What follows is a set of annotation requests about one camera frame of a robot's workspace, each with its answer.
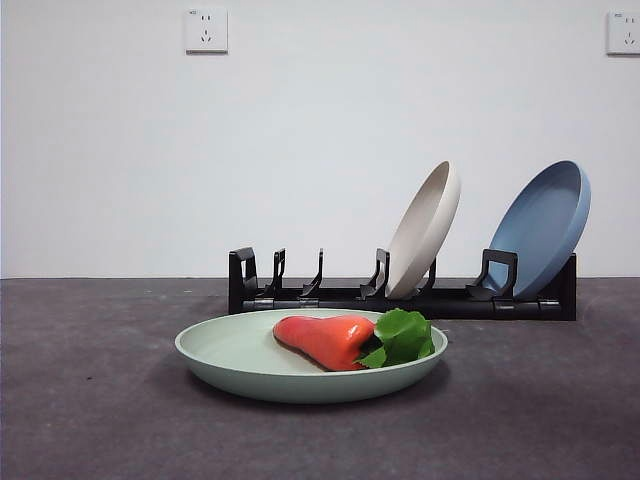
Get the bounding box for orange toy carrot green leaves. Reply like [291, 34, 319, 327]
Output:
[272, 308, 436, 373]

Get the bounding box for blue plate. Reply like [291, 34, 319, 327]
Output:
[487, 159, 593, 300]

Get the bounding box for black plate rack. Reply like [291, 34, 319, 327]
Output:
[228, 246, 579, 322]

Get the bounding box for beige plate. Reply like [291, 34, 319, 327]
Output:
[385, 159, 462, 300]

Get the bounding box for green plate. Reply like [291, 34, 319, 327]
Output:
[173, 308, 450, 405]

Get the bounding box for white wall socket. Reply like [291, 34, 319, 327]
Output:
[605, 10, 640, 57]
[184, 8, 230, 55]

